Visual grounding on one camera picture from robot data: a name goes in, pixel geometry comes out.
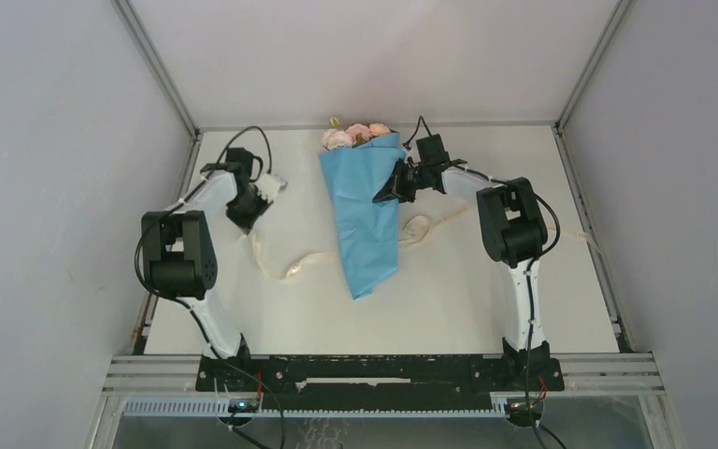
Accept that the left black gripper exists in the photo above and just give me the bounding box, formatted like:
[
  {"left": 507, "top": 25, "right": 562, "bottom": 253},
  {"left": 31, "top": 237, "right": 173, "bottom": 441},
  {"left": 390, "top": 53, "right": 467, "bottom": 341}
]
[{"left": 227, "top": 186, "right": 274, "bottom": 234}]

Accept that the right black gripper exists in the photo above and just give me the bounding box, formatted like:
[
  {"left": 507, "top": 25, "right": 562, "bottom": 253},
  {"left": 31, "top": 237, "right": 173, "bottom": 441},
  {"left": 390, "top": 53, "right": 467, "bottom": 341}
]
[{"left": 376, "top": 156, "right": 432, "bottom": 202}]

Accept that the cream ribbon string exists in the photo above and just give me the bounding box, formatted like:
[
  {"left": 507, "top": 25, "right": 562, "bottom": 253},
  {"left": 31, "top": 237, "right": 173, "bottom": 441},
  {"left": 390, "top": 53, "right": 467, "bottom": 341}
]
[{"left": 250, "top": 204, "right": 602, "bottom": 283}]

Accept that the blue wrapping paper sheet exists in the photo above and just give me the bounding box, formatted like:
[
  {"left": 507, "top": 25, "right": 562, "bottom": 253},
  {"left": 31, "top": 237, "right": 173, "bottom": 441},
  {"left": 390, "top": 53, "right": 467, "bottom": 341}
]
[{"left": 319, "top": 132, "right": 406, "bottom": 299}]

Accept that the pink fake flower stem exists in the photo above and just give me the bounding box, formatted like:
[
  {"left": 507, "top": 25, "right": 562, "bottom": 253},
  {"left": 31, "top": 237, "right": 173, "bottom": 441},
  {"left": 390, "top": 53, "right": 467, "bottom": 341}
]
[
  {"left": 367, "top": 123, "right": 392, "bottom": 138},
  {"left": 321, "top": 117, "right": 354, "bottom": 151},
  {"left": 345, "top": 123, "right": 373, "bottom": 147}
]

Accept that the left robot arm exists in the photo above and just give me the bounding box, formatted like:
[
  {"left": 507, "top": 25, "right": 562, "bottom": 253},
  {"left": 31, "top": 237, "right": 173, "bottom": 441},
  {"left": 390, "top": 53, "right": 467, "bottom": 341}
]
[{"left": 135, "top": 163, "right": 288, "bottom": 390}]

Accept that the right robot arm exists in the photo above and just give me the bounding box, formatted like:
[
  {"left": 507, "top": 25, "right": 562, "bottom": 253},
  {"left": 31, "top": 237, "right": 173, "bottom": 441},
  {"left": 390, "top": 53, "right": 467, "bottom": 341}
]
[{"left": 373, "top": 159, "right": 556, "bottom": 389}]

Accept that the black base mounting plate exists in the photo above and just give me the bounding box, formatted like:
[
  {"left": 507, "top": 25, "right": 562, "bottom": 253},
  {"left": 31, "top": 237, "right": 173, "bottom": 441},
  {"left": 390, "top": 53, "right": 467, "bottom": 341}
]
[{"left": 194, "top": 355, "right": 566, "bottom": 411}]

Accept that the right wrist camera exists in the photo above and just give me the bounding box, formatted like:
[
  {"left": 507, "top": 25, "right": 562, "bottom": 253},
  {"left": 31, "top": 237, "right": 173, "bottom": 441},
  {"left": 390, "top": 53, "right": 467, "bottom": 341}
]
[{"left": 415, "top": 134, "right": 467, "bottom": 171}]

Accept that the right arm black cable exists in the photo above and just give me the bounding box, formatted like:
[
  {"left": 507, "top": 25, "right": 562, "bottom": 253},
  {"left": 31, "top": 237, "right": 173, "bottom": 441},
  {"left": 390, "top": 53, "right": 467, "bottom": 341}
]
[{"left": 400, "top": 115, "right": 562, "bottom": 449}]

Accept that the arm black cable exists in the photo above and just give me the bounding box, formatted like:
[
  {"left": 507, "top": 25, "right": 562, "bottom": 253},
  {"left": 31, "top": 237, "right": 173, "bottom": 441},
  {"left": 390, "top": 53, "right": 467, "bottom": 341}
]
[
  {"left": 133, "top": 125, "right": 289, "bottom": 449},
  {"left": 400, "top": 115, "right": 562, "bottom": 449}
]

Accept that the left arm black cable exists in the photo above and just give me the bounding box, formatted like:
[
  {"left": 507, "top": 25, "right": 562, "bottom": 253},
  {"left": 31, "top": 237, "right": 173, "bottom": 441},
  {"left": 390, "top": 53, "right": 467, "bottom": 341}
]
[{"left": 133, "top": 125, "right": 289, "bottom": 449}]

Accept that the white cable duct strip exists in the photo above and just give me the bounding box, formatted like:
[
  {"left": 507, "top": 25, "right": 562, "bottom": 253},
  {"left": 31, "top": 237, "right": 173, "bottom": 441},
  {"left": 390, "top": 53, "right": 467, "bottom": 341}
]
[{"left": 122, "top": 398, "right": 509, "bottom": 418}]

